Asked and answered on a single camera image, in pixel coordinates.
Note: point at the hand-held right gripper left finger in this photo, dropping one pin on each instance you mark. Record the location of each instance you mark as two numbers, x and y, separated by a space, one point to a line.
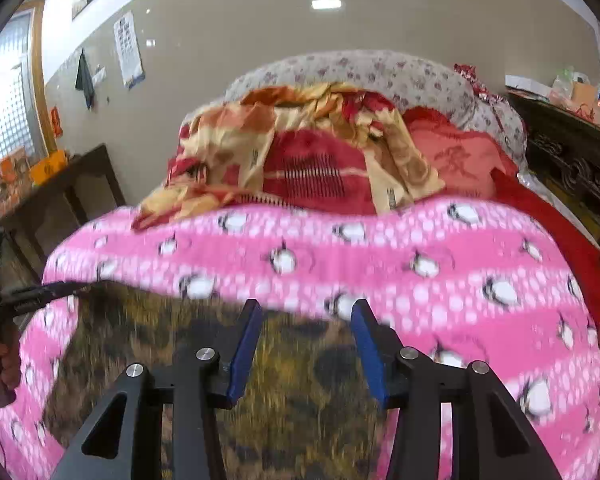
242 347

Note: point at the grid window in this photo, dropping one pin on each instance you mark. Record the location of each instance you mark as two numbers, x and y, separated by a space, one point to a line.
10 90

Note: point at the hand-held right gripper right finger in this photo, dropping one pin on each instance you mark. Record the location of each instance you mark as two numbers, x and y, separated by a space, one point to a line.
367 347

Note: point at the pink penguin print blanket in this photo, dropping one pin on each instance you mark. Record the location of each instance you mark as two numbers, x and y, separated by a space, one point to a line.
430 240

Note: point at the rectangular ceiling light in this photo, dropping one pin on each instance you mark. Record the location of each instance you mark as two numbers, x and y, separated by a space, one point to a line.
326 3

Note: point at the dark wooden side table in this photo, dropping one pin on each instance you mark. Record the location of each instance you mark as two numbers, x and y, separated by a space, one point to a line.
80 170

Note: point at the pink red pillow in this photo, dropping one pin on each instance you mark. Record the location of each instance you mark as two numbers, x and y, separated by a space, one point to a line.
455 155

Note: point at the wall calendar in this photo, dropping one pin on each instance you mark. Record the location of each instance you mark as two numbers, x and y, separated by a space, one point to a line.
128 50

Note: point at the dark hanging cloth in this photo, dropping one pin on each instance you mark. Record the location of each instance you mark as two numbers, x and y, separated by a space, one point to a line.
85 80

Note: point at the brown floral garment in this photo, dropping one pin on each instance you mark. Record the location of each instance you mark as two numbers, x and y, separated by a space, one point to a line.
290 385

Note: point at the red wall sticker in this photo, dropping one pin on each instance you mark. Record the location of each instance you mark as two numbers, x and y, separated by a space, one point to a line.
56 122

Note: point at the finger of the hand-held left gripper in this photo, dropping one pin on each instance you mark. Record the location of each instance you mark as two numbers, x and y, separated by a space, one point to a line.
40 296

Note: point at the dark carved wooden cabinet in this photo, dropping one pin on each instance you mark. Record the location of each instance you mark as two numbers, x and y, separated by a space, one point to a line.
570 160

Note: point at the clear plastic bag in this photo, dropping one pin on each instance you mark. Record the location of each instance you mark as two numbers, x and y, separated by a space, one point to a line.
567 85

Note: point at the brown picture box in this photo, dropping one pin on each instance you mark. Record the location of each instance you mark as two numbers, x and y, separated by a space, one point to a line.
10 180

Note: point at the red blanket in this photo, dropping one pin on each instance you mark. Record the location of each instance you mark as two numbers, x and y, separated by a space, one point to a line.
570 240

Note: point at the person's left hand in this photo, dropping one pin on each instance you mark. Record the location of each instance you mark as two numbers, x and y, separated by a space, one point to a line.
4 366

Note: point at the red patterned wrapping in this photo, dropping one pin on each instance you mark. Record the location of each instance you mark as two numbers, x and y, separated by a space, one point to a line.
470 80

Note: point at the red and yellow floral quilt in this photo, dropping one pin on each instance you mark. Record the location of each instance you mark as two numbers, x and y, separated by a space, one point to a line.
320 170

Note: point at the orange box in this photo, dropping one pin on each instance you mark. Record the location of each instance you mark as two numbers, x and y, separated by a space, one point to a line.
49 167

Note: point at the white flat box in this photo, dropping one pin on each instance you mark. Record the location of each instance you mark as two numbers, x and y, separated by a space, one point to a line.
527 85

